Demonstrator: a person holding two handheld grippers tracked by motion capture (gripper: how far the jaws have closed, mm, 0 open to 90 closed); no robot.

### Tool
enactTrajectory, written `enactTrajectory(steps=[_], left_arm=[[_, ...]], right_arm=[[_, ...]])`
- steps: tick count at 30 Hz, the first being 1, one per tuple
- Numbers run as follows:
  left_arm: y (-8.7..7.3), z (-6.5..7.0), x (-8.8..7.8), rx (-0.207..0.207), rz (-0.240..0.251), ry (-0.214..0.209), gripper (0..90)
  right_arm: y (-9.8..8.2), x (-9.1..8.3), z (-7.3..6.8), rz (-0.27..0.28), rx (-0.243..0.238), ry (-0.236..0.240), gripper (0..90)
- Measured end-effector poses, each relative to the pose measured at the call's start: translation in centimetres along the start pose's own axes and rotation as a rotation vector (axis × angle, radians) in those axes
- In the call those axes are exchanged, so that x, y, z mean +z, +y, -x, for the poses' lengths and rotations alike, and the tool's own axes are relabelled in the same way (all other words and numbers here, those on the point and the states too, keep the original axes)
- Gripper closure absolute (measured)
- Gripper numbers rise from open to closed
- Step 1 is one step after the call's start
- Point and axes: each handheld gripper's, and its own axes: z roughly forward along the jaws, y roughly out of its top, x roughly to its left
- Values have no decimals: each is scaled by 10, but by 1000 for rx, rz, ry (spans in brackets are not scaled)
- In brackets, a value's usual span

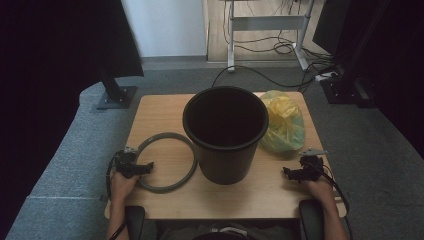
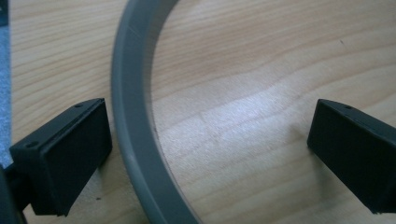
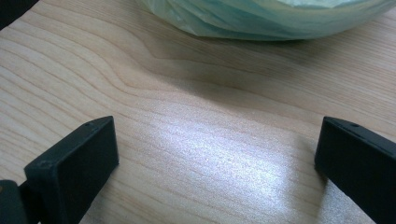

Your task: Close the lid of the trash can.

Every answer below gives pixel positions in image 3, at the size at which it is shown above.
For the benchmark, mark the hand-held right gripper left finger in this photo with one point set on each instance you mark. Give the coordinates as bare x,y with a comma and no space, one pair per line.
71,168

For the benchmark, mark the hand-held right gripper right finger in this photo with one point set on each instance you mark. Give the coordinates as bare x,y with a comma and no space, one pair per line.
361,168

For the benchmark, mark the yellow plastic bin bag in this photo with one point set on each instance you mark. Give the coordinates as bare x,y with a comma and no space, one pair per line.
249,18

